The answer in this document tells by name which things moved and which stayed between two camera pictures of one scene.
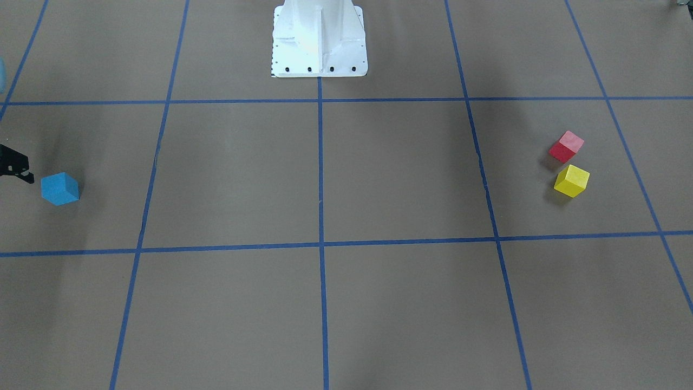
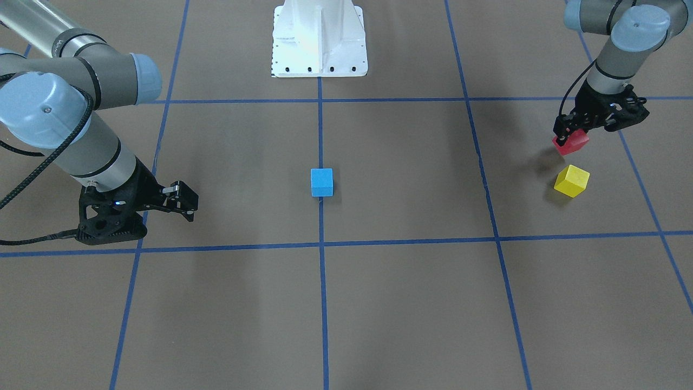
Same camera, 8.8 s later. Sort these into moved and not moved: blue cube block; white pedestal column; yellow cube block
Moved: blue cube block
Not moved: yellow cube block; white pedestal column
